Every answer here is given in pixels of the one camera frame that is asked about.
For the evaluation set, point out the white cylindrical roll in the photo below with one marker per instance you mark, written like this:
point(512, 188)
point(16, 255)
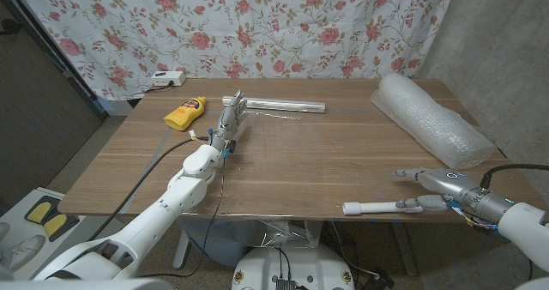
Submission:
point(377, 207)

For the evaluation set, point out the white robot torso base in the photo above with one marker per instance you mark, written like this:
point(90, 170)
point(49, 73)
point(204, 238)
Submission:
point(296, 266)

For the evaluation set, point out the floral print backdrop curtain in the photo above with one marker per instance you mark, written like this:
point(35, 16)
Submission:
point(257, 28)

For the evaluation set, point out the table leg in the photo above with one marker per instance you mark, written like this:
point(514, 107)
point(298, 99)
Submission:
point(181, 249)
point(403, 249)

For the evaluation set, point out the bubble wrap roll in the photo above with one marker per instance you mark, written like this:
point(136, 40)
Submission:
point(429, 118)

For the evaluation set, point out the grey blue bin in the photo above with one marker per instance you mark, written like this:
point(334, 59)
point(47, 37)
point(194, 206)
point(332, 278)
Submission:
point(223, 243)

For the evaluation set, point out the white power strip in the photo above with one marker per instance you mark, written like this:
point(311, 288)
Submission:
point(168, 78)

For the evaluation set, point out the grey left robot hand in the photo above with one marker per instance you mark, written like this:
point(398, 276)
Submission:
point(229, 118)

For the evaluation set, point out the white floor mat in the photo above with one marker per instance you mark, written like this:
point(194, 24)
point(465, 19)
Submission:
point(17, 221)

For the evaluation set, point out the yellow squeeze bottle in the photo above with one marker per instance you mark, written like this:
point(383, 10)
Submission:
point(184, 114)

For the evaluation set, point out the white shoe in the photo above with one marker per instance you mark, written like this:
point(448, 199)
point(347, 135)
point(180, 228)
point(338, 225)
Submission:
point(21, 252)

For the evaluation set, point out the yellow black slipper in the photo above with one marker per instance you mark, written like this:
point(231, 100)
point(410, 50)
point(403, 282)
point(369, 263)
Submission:
point(39, 210)
point(60, 227)

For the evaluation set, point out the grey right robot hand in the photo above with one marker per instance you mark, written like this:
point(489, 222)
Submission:
point(446, 185)

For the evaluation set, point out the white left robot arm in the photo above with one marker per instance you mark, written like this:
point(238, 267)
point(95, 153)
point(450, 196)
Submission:
point(167, 208)

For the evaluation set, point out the clear cling film roll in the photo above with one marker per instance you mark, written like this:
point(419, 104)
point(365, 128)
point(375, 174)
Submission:
point(287, 105)

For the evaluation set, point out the dark partition panel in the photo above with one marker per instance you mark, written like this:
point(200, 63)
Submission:
point(34, 118)

